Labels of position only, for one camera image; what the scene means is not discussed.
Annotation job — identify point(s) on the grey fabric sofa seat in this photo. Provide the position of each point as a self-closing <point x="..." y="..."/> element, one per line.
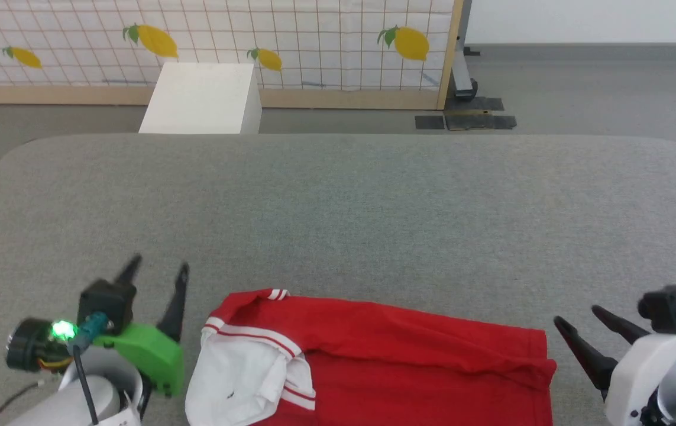
<point x="349" y="213"/>

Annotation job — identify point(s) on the lemon print partition screen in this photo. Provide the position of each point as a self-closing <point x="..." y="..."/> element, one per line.
<point x="213" y="35"/>

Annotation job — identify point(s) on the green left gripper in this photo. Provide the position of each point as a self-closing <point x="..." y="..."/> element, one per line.
<point x="148" y="355"/>

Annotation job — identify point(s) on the small black floor plate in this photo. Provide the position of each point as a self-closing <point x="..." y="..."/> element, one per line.
<point x="430" y="122"/>

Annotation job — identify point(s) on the white rectangular box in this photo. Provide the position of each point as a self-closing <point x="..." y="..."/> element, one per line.
<point x="201" y="97"/>

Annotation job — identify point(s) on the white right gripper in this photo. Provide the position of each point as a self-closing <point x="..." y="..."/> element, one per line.
<point x="639" y="378"/>

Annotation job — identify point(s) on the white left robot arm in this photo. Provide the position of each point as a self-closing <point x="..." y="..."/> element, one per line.
<point x="71" y="402"/>

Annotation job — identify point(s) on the red and white basketball jersey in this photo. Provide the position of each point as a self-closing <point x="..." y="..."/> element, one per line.
<point x="420" y="367"/>

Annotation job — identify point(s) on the grey metal stand leg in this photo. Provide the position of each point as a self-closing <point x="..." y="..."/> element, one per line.
<point x="463" y="65"/>

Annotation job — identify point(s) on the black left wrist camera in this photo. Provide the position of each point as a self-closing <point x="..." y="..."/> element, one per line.
<point x="107" y="305"/>

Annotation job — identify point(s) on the large black floor plate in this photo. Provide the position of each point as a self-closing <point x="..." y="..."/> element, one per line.
<point x="479" y="117"/>

